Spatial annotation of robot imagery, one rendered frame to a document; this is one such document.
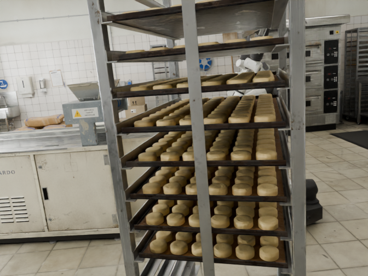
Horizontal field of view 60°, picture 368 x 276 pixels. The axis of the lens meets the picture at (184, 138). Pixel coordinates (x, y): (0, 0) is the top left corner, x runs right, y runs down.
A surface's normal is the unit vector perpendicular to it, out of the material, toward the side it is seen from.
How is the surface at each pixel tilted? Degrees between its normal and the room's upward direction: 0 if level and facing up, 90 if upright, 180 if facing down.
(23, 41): 90
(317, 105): 91
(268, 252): 0
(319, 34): 90
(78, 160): 89
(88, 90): 110
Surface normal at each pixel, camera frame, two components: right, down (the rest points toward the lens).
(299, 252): -0.24, 0.23
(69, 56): 0.04, 0.21
